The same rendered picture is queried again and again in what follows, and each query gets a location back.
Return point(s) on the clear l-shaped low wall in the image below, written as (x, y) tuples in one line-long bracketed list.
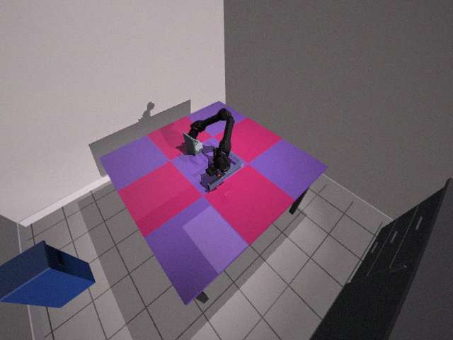
[(229, 174)]

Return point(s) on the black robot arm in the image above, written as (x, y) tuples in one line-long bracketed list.
[(225, 144)]

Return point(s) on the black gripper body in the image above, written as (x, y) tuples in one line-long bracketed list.
[(211, 171)]

